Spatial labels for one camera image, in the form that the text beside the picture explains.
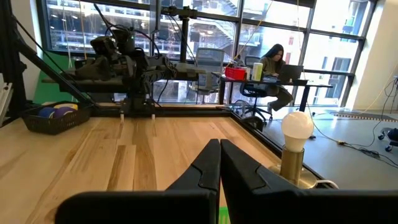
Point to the green panel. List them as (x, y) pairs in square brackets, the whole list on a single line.
[(46, 90)]

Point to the yellow tape roll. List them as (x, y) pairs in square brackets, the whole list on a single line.
[(66, 105)]

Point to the gray office chair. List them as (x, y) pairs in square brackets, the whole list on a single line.
[(211, 59)]

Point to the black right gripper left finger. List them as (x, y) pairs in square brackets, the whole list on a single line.
[(205, 174)]

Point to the black office chair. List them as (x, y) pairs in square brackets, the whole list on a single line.
[(253, 91)]

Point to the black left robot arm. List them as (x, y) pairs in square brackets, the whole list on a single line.
[(136, 93)]

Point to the rolling chair base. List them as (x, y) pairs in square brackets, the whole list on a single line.
[(392, 137)]

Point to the black laptop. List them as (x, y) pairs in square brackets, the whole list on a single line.
[(290, 73)]

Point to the black mesh basket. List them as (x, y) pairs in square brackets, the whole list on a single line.
[(56, 124)]

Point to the red bin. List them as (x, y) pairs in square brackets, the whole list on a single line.
[(235, 74)]

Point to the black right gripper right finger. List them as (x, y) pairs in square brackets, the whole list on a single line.
[(239, 174)]

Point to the blue tape roll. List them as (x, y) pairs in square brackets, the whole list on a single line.
[(46, 112)]

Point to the purple tape roll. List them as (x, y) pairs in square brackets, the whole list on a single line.
[(63, 112)]

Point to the pale cylinder container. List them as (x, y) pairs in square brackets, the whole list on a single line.
[(257, 71)]

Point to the gray desk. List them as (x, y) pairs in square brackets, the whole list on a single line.
[(77, 82)]

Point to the black office desk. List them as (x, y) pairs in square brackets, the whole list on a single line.
[(311, 84)]

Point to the person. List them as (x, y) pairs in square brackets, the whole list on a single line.
[(273, 67)]

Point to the brass lamp with white bulb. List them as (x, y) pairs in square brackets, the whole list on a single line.
[(297, 127)]

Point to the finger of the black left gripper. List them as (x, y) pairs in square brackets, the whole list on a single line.
[(93, 68), (103, 46)]

